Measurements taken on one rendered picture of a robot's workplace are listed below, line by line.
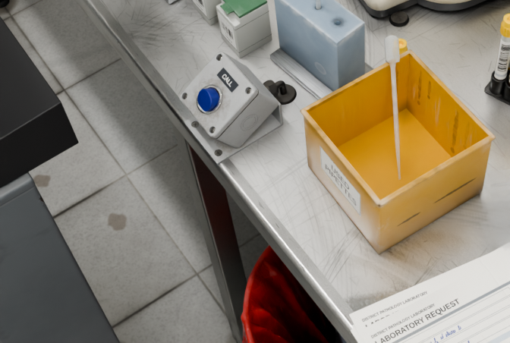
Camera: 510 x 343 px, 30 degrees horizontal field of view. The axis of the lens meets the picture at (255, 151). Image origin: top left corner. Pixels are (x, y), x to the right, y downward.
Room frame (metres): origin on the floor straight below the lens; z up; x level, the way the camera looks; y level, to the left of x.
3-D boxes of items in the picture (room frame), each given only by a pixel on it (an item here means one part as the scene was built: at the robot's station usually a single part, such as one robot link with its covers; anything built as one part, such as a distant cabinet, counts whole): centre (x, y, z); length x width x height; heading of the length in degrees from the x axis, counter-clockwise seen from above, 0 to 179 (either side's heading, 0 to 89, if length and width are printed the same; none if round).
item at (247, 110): (0.64, 0.00, 0.92); 0.13 x 0.07 x 0.08; 116
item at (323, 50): (0.69, -0.09, 0.92); 0.10 x 0.07 x 0.10; 32
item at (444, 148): (0.52, -0.14, 0.93); 0.13 x 0.13 x 0.10; 23
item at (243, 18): (0.75, -0.01, 0.91); 0.05 x 0.04 x 0.07; 116
